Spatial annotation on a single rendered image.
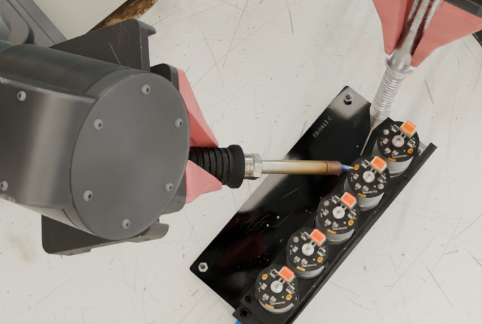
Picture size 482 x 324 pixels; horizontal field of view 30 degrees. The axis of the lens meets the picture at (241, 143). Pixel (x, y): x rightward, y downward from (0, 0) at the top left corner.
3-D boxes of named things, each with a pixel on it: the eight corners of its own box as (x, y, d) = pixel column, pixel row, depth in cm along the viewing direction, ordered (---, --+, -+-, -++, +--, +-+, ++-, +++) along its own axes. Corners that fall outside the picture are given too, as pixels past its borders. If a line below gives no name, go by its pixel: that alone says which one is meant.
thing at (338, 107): (275, 344, 57) (275, 343, 56) (189, 270, 58) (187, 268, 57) (430, 155, 59) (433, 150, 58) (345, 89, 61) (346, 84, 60)
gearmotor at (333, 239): (306, 229, 57) (308, 215, 52) (331, 200, 58) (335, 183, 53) (336, 254, 57) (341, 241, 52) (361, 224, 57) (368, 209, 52)
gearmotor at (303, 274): (278, 262, 57) (277, 251, 52) (303, 233, 57) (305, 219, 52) (308, 288, 56) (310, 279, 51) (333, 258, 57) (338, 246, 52)
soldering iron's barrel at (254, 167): (332, 159, 53) (232, 157, 51) (344, 152, 52) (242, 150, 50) (334, 183, 53) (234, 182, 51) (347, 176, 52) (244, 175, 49)
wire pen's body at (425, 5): (399, 107, 48) (465, -37, 39) (387, 127, 47) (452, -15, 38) (372, 93, 49) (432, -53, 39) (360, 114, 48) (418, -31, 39)
